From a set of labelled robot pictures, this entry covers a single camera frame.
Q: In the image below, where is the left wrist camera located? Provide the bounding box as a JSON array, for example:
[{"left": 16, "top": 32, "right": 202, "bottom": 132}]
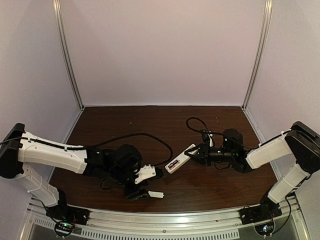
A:
[{"left": 134, "top": 164, "right": 164, "bottom": 185}]

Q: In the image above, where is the black camera cable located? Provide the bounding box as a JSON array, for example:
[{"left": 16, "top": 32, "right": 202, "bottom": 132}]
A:
[
  {"left": 0, "top": 133, "right": 175, "bottom": 167},
  {"left": 186, "top": 117, "right": 226, "bottom": 137}
]

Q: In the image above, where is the right aluminium frame post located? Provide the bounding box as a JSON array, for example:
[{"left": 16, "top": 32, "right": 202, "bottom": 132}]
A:
[{"left": 242, "top": 0, "right": 273, "bottom": 111}]

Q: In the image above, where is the left black camera cable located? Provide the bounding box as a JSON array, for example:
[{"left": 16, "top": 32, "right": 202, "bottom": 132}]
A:
[{"left": 0, "top": 133, "right": 175, "bottom": 167}]

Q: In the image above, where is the white battery cover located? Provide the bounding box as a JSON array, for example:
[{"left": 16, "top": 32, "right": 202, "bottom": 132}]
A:
[{"left": 148, "top": 190, "right": 165, "bottom": 199}]

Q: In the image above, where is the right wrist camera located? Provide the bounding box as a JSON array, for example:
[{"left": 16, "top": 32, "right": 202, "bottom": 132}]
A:
[{"left": 201, "top": 130, "right": 215, "bottom": 147}]

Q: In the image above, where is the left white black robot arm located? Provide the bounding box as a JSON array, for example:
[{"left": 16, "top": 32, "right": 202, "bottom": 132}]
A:
[{"left": 0, "top": 123, "right": 150, "bottom": 219}]

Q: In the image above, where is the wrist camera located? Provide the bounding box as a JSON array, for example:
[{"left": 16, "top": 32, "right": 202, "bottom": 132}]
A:
[
  {"left": 201, "top": 130, "right": 215, "bottom": 147},
  {"left": 134, "top": 164, "right": 164, "bottom": 185}
]

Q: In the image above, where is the white remote control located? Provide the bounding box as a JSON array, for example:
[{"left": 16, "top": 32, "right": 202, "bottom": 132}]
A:
[{"left": 165, "top": 143, "right": 194, "bottom": 174}]

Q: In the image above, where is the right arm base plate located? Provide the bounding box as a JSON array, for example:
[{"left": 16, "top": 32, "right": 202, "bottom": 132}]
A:
[{"left": 238, "top": 204, "right": 282, "bottom": 225}]

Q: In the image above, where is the front aluminium rail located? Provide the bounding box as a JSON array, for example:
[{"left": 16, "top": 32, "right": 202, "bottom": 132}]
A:
[{"left": 24, "top": 194, "right": 307, "bottom": 240}]

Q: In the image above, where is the aluminium frame post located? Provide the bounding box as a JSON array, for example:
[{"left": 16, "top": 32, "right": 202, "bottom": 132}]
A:
[
  {"left": 242, "top": 0, "right": 273, "bottom": 111},
  {"left": 52, "top": 0, "right": 85, "bottom": 111}
]

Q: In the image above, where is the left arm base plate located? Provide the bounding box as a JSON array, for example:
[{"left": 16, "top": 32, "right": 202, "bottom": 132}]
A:
[{"left": 45, "top": 205, "right": 90, "bottom": 226}]

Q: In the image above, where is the left aluminium frame post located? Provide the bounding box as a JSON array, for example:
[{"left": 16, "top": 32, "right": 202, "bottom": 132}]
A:
[{"left": 52, "top": 0, "right": 85, "bottom": 111}]

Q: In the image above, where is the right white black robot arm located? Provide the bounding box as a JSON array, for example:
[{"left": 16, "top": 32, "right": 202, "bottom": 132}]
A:
[{"left": 184, "top": 121, "right": 320, "bottom": 217}]

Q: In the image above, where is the right black camera cable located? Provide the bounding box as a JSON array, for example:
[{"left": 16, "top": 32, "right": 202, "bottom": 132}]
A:
[{"left": 186, "top": 117, "right": 226, "bottom": 137}]

